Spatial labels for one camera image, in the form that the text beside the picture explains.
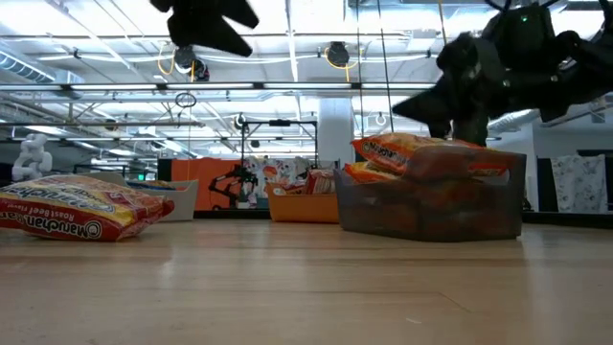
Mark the orange partition panel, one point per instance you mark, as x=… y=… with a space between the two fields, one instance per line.
x=196 y=177

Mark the white robot figure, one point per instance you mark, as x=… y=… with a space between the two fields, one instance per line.
x=31 y=158

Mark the red roast beef ramen pack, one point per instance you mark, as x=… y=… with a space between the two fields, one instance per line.
x=320 y=181
x=72 y=211
x=289 y=189

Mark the long ceiling light strip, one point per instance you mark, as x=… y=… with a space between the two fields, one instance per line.
x=239 y=86

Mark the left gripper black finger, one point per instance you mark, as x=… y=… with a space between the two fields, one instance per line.
x=225 y=43
x=239 y=12

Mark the small black robot arm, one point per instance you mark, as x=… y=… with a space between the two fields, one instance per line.
x=234 y=184

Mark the white patterned cloth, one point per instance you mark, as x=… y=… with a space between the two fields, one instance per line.
x=577 y=182

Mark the floral patterned cloth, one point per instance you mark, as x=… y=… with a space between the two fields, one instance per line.
x=278 y=167

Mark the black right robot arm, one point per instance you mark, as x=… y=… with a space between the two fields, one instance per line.
x=527 y=33

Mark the white building pillar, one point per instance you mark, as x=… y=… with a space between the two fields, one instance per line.
x=336 y=134

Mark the light grey plastic bin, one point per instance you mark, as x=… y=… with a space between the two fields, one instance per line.
x=184 y=206

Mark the orange plastic bin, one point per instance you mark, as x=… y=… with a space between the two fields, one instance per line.
x=301 y=208

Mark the black metal rack frame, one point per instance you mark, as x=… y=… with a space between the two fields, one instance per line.
x=280 y=123

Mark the green cactus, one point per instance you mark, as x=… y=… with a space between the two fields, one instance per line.
x=471 y=134

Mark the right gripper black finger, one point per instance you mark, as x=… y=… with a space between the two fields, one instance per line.
x=439 y=129
x=426 y=108

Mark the clear plastic bin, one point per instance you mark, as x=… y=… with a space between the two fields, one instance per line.
x=431 y=220

